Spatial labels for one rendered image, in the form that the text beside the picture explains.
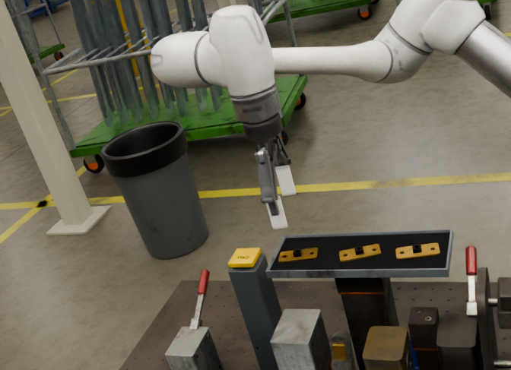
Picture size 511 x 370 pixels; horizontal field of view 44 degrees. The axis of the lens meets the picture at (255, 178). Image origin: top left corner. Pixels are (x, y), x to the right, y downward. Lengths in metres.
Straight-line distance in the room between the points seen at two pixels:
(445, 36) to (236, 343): 1.04
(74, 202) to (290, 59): 3.43
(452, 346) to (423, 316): 0.08
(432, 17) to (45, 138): 3.35
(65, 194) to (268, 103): 3.55
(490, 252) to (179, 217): 1.72
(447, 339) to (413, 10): 0.76
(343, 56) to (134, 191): 2.40
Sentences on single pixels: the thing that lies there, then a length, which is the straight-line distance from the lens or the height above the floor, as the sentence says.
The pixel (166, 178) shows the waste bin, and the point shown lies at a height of 0.52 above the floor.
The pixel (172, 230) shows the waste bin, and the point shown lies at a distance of 3.76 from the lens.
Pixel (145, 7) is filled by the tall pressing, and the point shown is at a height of 1.21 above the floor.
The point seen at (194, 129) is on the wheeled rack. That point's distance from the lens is 5.00.
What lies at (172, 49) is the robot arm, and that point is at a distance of 1.25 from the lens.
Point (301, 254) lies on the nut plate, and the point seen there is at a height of 1.17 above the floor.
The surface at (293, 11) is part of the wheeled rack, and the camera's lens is 8.29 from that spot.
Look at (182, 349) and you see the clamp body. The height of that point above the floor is 1.06.
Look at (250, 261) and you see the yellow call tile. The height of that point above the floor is 1.16.
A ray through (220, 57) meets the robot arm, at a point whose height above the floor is 1.62.
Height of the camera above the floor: 1.89
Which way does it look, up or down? 25 degrees down
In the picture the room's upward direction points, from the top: 16 degrees counter-clockwise
